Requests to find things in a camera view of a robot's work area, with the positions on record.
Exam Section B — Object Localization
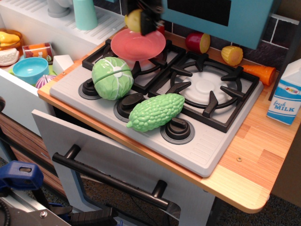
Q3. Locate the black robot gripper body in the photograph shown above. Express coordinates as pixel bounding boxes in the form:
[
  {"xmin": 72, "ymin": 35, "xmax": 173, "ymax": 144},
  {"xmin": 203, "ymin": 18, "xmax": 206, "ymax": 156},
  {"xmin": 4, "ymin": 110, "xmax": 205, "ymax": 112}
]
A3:
[{"xmin": 127, "ymin": 0, "xmax": 164, "ymax": 14}]

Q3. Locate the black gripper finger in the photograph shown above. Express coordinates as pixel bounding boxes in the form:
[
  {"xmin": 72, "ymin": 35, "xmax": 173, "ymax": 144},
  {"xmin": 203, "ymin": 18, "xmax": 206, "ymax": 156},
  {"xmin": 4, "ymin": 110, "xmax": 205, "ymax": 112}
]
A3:
[{"xmin": 140, "ymin": 11, "xmax": 164, "ymax": 36}]

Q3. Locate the yellow toy potato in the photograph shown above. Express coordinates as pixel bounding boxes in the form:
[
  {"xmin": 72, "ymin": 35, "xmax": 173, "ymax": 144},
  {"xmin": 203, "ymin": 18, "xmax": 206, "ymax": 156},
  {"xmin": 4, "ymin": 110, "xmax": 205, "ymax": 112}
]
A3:
[{"xmin": 127, "ymin": 9, "xmax": 142, "ymax": 32}]

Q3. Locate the pink plastic plate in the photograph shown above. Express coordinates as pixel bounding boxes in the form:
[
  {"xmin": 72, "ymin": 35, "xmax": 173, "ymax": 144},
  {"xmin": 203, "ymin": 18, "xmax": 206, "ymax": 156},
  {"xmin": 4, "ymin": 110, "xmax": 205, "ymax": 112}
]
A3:
[{"xmin": 111, "ymin": 29, "xmax": 166, "ymax": 61}]

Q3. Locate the red toy strawberry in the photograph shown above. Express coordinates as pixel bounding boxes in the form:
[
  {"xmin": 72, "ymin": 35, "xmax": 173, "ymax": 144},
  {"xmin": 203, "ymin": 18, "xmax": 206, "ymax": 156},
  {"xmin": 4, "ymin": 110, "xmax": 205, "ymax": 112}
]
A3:
[{"xmin": 157, "ymin": 25, "xmax": 165, "ymax": 36}]

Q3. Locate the black left burner grate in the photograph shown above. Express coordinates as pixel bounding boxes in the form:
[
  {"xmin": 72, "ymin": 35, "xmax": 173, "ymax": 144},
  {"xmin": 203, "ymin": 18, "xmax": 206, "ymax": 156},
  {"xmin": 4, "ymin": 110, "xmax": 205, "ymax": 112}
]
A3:
[{"xmin": 82, "ymin": 39, "xmax": 186, "ymax": 95}]

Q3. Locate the black burner grate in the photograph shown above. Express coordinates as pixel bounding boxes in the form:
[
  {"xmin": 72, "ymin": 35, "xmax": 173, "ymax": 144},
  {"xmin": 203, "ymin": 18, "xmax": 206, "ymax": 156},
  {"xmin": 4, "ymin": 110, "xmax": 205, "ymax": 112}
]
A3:
[
  {"xmin": 148, "ymin": 52, "xmax": 259, "ymax": 133},
  {"xmin": 82, "ymin": 39, "xmax": 186, "ymax": 95}
]

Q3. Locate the red yellow toy apple half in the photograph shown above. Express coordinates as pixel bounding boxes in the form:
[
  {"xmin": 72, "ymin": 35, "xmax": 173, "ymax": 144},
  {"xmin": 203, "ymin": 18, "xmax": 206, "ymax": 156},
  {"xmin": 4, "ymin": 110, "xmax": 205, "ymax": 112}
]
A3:
[{"xmin": 185, "ymin": 32, "xmax": 211, "ymax": 54}]

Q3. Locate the mint green plastic cup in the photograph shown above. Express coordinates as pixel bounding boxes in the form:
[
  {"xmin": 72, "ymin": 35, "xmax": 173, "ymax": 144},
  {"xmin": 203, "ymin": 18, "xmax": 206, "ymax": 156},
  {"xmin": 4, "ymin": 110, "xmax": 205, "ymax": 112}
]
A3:
[{"xmin": 73, "ymin": 0, "xmax": 98, "ymax": 31}]

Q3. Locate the green toy cabbage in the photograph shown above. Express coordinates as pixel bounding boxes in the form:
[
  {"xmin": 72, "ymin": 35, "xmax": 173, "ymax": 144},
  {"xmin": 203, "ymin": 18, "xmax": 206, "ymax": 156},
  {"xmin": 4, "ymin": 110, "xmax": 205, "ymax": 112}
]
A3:
[{"xmin": 92, "ymin": 57, "xmax": 134, "ymax": 100}]

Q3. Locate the black middle stove knob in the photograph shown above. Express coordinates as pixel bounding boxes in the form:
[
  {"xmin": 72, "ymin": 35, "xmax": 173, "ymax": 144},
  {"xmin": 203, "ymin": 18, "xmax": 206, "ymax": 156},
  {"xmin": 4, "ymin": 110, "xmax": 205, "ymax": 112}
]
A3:
[{"xmin": 113, "ymin": 93, "xmax": 145, "ymax": 122}]

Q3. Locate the black stove knob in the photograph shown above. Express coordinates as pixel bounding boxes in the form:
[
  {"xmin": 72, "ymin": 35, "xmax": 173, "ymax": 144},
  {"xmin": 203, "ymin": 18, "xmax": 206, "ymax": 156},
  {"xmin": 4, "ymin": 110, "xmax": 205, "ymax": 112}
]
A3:
[
  {"xmin": 78, "ymin": 78, "xmax": 101, "ymax": 100},
  {"xmin": 113, "ymin": 93, "xmax": 145, "ymax": 122},
  {"xmin": 160, "ymin": 117, "xmax": 195, "ymax": 145}
]

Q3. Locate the green toy bitter melon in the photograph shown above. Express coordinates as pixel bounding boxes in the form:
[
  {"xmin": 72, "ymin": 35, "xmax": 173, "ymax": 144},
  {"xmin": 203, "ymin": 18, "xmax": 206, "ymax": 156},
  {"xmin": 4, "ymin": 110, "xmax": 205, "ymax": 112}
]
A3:
[{"xmin": 126, "ymin": 93, "xmax": 185, "ymax": 132}]

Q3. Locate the yellow toy corn piece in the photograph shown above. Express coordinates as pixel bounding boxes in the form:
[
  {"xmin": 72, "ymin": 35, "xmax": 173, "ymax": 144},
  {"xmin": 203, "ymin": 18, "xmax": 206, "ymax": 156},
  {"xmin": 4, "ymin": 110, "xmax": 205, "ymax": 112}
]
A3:
[{"xmin": 221, "ymin": 46, "xmax": 243, "ymax": 66}]

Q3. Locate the grey toy stove top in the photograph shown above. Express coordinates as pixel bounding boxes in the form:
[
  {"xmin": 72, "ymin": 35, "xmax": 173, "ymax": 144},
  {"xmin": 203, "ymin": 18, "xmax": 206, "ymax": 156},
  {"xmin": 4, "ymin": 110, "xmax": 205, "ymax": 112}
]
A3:
[{"xmin": 49, "ymin": 42, "xmax": 264, "ymax": 178}]

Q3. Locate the teal toy range hood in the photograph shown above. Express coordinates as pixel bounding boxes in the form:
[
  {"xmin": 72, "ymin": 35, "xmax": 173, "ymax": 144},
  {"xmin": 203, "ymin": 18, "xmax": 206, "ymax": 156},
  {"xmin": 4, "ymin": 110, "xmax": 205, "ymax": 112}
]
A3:
[{"xmin": 162, "ymin": 0, "xmax": 280, "ymax": 49}]

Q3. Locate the black left stove knob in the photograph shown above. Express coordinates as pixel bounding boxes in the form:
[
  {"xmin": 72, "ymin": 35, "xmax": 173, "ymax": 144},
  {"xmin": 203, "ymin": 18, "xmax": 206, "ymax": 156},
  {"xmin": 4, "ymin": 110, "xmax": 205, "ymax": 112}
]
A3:
[{"xmin": 78, "ymin": 78, "xmax": 101, "ymax": 100}]

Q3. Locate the black right burner grate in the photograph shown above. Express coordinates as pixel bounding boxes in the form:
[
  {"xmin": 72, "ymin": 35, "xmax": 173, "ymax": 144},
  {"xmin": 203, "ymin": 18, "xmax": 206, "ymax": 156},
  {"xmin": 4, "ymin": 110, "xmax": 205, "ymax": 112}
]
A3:
[{"xmin": 148, "ymin": 52, "xmax": 259, "ymax": 133}]

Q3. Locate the grey toy faucet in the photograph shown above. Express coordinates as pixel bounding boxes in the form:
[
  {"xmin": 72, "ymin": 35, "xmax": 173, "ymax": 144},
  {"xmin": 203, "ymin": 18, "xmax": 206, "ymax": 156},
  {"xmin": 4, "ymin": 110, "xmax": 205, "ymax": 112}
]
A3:
[{"xmin": 47, "ymin": 0, "xmax": 73, "ymax": 18}]

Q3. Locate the white toy carton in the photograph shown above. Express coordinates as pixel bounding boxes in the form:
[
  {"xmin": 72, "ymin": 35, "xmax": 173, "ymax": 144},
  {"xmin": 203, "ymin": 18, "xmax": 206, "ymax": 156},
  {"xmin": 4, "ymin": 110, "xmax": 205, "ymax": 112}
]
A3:
[{"xmin": 53, "ymin": 55, "xmax": 74, "ymax": 75}]

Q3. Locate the white toy sink unit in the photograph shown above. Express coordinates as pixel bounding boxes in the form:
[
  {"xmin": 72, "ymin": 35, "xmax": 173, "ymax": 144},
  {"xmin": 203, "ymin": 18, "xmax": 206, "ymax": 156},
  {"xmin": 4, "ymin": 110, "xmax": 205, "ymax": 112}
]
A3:
[{"xmin": 0, "ymin": 0, "xmax": 125, "ymax": 135}]

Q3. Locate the orange brown toy can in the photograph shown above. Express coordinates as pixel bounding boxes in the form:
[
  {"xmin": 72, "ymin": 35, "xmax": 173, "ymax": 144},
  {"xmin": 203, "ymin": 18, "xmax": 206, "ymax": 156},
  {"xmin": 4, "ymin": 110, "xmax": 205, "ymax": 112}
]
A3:
[{"xmin": 22, "ymin": 42, "xmax": 54, "ymax": 65}]

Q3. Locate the black right stove knob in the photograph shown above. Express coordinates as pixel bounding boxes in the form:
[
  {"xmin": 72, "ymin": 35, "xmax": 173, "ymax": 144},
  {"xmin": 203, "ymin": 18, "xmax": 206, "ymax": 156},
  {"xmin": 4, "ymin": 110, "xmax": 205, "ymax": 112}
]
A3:
[{"xmin": 160, "ymin": 117, "xmax": 195, "ymax": 145}]

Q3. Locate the purple toy onion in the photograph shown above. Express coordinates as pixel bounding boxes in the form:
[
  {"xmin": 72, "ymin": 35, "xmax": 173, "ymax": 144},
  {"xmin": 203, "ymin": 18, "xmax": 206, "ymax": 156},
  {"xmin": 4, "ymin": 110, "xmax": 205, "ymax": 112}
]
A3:
[{"xmin": 35, "ymin": 75, "xmax": 56, "ymax": 89}]

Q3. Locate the orange toy carrot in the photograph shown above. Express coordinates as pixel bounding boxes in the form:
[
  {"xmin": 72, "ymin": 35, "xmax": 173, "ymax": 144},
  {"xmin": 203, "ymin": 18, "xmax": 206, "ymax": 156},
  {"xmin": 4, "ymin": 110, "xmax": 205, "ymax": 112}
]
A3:
[{"xmin": 242, "ymin": 65, "xmax": 276, "ymax": 86}]

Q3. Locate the blue plastic bowl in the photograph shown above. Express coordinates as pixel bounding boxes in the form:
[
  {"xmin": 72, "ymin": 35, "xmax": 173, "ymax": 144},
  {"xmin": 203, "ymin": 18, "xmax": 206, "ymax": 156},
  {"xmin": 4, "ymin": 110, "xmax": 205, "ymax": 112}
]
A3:
[{"xmin": 12, "ymin": 57, "xmax": 49, "ymax": 85}]

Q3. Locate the orange transparent bowl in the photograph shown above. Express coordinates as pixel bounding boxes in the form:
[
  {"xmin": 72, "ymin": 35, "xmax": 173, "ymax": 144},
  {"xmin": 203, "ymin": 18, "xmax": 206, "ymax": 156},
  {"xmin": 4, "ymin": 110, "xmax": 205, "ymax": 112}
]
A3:
[{"xmin": 0, "ymin": 28, "xmax": 23, "ymax": 50}]

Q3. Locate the yellow toy pear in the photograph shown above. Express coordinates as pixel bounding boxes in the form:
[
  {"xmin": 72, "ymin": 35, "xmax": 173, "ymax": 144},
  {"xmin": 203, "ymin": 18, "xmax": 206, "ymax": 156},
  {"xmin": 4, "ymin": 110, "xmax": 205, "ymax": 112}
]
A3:
[{"xmin": 0, "ymin": 31, "xmax": 20, "ymax": 47}]

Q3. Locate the white toy fish piece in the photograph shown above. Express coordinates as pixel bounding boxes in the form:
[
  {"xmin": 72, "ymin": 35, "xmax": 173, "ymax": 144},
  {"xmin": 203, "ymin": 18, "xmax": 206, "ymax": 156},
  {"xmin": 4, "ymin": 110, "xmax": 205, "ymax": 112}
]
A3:
[{"xmin": 0, "ymin": 48, "xmax": 19, "ymax": 66}]

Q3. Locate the white oven door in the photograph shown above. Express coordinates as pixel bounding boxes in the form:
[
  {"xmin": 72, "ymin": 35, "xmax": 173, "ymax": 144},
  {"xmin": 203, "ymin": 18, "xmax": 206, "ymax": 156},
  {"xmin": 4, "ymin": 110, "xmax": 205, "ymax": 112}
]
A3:
[{"xmin": 32, "ymin": 110, "xmax": 218, "ymax": 226}]

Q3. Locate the blue white milk carton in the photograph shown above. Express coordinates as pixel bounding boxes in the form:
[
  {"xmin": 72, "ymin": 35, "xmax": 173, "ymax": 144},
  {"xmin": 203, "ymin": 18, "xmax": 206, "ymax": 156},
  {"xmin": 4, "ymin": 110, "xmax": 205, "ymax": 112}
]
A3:
[{"xmin": 267, "ymin": 59, "xmax": 301, "ymax": 125}]

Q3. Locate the blue plastic clamp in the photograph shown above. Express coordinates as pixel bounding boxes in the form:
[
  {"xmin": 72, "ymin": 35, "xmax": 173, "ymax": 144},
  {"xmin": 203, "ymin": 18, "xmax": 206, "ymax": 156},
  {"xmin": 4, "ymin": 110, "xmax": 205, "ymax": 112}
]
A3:
[{"xmin": 0, "ymin": 161, "xmax": 44, "ymax": 192}]

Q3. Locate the black oven door handle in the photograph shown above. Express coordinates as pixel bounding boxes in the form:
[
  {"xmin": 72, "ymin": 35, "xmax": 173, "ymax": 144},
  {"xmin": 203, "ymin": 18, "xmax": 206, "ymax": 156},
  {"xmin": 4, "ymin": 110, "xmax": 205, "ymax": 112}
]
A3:
[{"xmin": 52, "ymin": 145, "xmax": 170, "ymax": 210}]

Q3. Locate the black braided cable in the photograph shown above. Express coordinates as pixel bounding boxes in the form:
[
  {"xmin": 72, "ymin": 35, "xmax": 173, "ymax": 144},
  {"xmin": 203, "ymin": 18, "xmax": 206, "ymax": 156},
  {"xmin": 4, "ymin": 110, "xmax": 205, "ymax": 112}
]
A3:
[{"xmin": 0, "ymin": 199, "xmax": 12, "ymax": 226}]

